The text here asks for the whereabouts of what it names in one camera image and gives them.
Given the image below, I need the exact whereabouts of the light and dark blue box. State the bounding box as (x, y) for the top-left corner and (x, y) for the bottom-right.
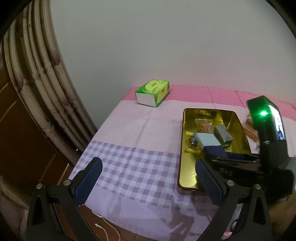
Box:
(194, 132), (228, 158)

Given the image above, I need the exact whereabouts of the white cable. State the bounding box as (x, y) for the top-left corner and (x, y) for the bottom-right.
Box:
(91, 210), (122, 241)

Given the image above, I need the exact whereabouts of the clear orange fried snack packet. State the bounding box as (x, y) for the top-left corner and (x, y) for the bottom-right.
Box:
(242, 114), (259, 143)

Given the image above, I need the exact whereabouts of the yellow wrapped candy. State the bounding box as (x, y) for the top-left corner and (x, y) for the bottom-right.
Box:
(185, 131), (201, 154)

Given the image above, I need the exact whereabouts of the clear packet of brown snacks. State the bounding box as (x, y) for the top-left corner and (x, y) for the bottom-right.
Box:
(195, 118), (214, 133)

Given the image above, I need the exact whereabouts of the pink purple checkered tablecloth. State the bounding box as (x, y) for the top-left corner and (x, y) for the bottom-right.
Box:
(69, 85), (296, 241)

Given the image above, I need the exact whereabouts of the grey foil snack packet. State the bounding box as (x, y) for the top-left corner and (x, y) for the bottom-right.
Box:
(214, 125), (233, 146)

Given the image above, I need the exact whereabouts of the gold metal tray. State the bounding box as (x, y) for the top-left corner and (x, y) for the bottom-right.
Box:
(177, 108), (251, 191)

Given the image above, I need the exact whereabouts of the green tissue box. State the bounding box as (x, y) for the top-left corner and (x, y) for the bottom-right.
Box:
(134, 79), (170, 108)

